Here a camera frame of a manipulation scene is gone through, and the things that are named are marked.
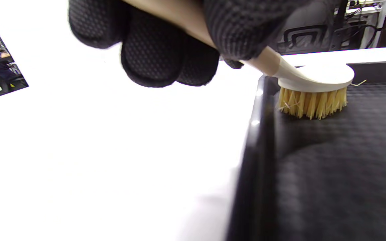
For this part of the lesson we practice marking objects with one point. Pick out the white desk frame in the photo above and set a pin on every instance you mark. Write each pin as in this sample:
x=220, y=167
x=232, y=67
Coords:
x=385, y=20

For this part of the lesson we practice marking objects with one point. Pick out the black padded office chair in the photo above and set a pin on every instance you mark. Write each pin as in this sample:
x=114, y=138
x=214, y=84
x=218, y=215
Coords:
x=300, y=33

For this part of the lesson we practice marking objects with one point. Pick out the white pot brush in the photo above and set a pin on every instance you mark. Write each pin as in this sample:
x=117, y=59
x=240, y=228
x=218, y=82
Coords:
x=317, y=78

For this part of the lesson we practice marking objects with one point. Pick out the person's left hand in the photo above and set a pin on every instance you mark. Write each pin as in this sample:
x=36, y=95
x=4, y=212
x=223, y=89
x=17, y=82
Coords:
x=152, y=50

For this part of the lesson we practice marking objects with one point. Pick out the black plastic tray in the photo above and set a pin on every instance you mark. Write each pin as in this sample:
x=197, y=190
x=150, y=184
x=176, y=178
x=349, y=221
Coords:
x=330, y=184

